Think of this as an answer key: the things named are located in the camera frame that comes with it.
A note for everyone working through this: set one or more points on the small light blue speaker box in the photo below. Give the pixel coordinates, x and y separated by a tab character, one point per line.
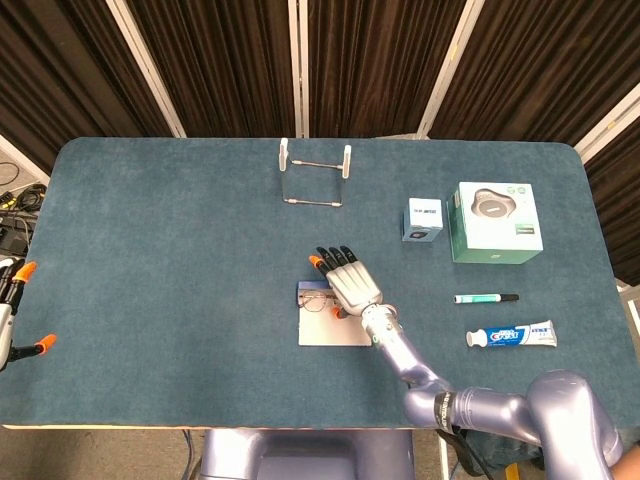
425	215

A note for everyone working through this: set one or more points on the blue white toothpaste tube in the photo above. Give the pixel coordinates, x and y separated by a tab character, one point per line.
515	335

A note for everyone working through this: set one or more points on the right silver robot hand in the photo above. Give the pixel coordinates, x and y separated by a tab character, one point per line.
355	287

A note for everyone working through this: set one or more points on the blue cardboard glasses case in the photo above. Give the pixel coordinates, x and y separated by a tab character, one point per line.
325	332

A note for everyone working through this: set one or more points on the blue felt table cover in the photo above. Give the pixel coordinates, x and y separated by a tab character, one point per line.
175	275

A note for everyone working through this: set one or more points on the dark brown pleated curtain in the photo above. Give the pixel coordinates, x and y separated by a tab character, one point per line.
240	65

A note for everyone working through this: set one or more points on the purple robot torso base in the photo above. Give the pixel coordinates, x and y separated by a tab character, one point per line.
300	455

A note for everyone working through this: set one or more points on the thin-framed eyeglasses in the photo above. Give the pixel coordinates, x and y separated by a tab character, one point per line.
313	302

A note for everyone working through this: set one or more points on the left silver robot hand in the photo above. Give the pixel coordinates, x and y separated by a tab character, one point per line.
6	325

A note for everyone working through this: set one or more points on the white partition frame post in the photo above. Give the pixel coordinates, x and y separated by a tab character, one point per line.
145	65
607	122
447	70
298	65

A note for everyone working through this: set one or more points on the green marker pen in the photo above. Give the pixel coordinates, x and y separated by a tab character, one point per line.
480	298

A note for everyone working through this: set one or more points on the large green speaker box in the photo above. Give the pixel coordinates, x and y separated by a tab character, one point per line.
495	220

